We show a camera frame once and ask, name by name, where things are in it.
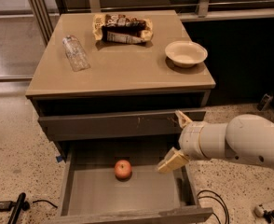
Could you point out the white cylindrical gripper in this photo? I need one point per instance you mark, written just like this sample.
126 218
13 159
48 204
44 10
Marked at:
189 139

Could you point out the red apple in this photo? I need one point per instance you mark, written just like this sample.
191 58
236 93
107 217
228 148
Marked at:
123 169

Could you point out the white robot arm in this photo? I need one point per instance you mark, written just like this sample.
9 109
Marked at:
246 139

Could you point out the grey drawer cabinet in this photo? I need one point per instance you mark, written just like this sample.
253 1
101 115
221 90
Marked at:
121 77

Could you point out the open middle drawer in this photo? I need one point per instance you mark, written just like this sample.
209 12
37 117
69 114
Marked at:
91 193

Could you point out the closed top drawer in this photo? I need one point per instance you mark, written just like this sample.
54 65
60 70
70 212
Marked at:
110 125

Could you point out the white bowl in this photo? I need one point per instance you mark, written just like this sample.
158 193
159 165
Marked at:
186 54

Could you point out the small dark floor box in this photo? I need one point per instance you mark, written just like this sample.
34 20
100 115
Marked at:
265 102

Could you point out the white power strip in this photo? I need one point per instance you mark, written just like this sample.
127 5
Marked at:
264 208

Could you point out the clear plastic bottle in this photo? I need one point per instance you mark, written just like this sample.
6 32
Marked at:
75 53

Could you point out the brown chip bag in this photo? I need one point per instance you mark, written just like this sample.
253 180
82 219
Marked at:
121 28

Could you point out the black stick device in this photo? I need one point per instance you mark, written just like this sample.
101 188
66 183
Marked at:
20 205

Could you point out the black power adapter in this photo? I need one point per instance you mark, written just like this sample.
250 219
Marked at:
6 206

